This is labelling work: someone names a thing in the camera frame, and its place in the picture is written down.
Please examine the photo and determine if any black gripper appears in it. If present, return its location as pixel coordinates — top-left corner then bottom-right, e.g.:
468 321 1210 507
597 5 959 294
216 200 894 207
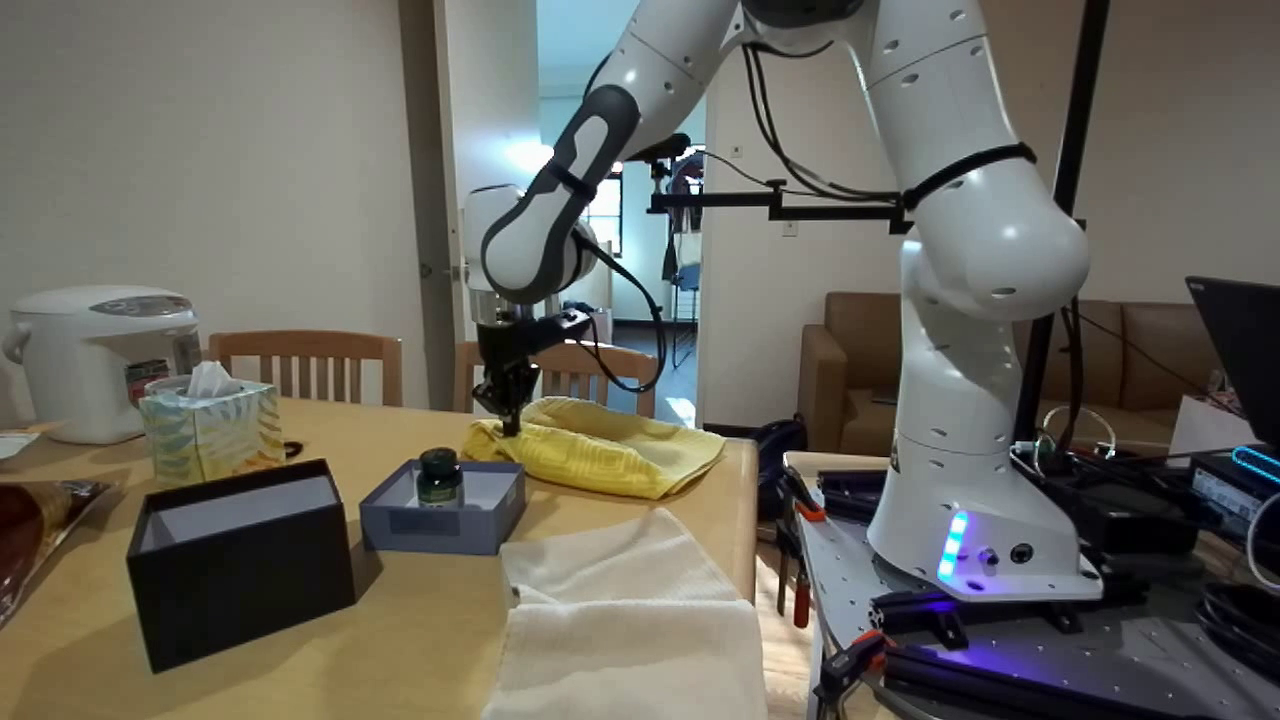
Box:
470 309 551 441

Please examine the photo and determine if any yellow towel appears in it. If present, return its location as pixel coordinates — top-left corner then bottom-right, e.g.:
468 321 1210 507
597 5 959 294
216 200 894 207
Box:
460 394 730 504

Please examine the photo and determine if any dark green small jar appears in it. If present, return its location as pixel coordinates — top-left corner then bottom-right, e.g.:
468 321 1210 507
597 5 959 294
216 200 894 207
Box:
412 446 468 507

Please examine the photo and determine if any wooden chair with dark cushion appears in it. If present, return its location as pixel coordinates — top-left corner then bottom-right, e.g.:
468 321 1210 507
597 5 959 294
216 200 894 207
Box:
205 327 404 413
453 335 659 434

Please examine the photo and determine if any grey blue shallow box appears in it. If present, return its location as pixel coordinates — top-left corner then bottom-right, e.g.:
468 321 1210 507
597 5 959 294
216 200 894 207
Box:
354 456 529 560

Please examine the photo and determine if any beige cloth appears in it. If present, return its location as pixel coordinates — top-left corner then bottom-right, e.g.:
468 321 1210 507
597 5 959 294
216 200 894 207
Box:
479 500 773 720

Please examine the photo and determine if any dark blue bag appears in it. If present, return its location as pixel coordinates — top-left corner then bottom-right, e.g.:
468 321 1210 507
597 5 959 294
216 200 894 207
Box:
753 416 806 532

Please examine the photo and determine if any orange black clamp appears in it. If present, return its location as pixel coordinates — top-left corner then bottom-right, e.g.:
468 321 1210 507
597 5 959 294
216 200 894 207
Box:
788 569 821 632
814 623 899 700
783 464 831 527

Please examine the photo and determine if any patterned tissue box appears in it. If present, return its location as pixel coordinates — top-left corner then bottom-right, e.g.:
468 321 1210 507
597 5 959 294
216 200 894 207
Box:
134 358 288 488

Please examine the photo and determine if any black open box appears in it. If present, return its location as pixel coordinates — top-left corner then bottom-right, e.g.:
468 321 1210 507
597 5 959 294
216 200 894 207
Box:
124 456 360 675

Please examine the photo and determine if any brown sofa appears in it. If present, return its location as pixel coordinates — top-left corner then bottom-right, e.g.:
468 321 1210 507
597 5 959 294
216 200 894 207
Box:
795 287 1223 456

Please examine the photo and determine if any white door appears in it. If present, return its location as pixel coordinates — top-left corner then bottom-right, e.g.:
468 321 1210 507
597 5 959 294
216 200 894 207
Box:
396 0 551 413

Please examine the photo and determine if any white electric water boiler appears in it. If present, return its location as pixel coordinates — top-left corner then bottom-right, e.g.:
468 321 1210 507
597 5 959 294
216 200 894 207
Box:
0 286 205 450

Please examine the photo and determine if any brown snack bag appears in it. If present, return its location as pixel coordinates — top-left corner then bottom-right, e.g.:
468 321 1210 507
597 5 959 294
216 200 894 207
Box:
0 474 124 623

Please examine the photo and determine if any black control box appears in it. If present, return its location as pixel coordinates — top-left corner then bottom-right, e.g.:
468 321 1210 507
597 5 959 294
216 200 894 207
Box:
1048 453 1205 560

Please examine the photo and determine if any black stand pole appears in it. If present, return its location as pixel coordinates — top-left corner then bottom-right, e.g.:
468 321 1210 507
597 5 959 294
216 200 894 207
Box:
1012 0 1114 450

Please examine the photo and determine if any white paper sheet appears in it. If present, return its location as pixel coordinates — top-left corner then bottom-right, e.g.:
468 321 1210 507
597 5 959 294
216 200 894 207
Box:
1169 394 1258 464

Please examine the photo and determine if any grey robot mounting plate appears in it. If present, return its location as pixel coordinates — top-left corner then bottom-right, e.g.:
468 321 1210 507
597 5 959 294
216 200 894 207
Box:
779 450 1280 720

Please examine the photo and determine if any black device with blue light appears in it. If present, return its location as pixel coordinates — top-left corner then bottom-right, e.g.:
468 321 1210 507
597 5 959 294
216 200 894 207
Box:
1186 446 1280 542

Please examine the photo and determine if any black laptop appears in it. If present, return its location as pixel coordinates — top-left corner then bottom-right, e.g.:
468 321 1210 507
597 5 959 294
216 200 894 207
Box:
1185 273 1280 453

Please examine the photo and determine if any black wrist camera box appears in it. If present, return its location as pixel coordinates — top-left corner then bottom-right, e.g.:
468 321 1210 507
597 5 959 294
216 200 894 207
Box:
533 303 601 354

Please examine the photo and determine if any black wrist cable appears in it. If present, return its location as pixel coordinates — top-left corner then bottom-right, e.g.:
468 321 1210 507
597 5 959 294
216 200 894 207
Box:
567 226 672 402

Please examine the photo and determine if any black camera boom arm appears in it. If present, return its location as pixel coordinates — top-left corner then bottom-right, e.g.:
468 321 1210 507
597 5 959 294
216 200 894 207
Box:
649 178 922 237

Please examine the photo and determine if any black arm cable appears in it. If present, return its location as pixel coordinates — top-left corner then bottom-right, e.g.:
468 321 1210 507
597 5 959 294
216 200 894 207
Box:
734 37 928 207

